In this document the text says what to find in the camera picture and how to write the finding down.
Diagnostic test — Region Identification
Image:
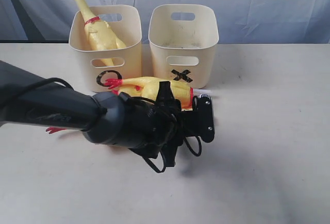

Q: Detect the blue-grey backdrop curtain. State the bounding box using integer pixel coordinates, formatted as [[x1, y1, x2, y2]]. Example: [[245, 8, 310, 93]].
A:
[[1, 0, 329, 43]]

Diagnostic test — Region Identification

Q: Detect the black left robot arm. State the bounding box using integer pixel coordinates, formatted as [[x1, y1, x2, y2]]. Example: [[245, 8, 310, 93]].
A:
[[1, 62, 215, 169]]

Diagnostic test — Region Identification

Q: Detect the yellow rubber chicken top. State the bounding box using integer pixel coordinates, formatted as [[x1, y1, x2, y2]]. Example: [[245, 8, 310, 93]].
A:
[[74, 0, 127, 51]]

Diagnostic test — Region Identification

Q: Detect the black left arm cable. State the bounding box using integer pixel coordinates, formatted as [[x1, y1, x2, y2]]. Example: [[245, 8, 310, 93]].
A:
[[15, 77, 202, 173]]

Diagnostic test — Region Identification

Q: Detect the cream bin marked O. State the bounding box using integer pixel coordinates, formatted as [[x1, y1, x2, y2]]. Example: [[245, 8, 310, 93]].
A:
[[69, 5, 142, 92]]

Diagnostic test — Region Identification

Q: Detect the cream bin marked X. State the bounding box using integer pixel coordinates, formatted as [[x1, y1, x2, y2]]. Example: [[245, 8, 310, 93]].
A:
[[148, 4, 219, 89]]

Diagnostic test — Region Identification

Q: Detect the headless yellow chicken body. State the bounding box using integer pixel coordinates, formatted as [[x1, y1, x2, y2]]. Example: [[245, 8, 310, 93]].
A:
[[105, 76, 193, 110]]

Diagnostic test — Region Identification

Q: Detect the yellow rubber chicken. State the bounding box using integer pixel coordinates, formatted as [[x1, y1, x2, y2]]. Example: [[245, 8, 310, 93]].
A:
[[74, 0, 127, 51], [45, 127, 67, 134]]

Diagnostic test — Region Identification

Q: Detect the yellow rubber chicken front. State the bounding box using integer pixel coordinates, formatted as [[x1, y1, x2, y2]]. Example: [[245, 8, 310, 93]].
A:
[[45, 127, 67, 134]]

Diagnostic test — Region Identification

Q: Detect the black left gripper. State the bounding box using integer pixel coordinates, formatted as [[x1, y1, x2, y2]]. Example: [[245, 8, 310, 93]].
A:
[[134, 81, 215, 168]]

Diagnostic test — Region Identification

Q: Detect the severed chicken head with tube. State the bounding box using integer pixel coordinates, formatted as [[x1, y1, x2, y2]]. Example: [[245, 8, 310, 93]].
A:
[[193, 89, 212, 95]]

